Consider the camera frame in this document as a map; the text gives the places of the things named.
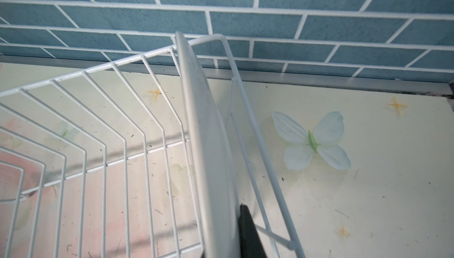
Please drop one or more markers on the red rim small plate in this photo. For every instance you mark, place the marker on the red rim small plate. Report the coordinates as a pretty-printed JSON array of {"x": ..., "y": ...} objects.
[{"x": 212, "y": 159}]

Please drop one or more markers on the white wire dish rack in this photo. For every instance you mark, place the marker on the white wire dish rack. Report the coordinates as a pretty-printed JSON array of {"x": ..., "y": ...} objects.
[{"x": 97, "y": 162}]

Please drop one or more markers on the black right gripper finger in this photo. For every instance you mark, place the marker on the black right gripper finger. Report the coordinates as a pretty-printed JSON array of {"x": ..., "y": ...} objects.
[{"x": 250, "y": 243}]

